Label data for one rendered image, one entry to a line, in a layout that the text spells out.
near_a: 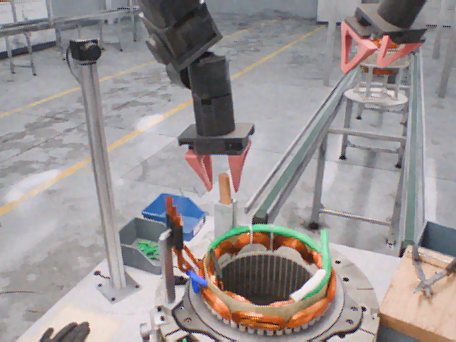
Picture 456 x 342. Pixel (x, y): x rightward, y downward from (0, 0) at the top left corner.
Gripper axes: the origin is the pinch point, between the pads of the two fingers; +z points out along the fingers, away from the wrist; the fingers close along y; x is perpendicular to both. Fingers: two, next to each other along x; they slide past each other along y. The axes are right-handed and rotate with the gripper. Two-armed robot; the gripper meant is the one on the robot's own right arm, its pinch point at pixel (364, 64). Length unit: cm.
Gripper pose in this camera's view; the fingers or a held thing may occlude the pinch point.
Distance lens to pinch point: 73.6
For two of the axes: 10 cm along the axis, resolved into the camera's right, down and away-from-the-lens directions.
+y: -8.6, 2.2, -4.6
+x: 4.4, 7.7, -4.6
